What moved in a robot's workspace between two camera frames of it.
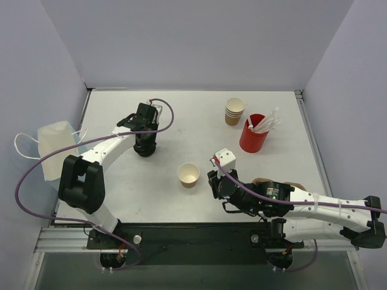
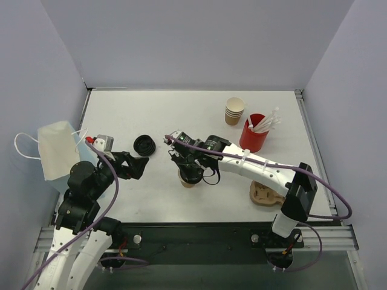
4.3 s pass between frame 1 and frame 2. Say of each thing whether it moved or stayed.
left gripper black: moved
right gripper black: moved
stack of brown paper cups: stayed
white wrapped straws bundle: stayed
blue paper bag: stayed
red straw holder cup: stayed
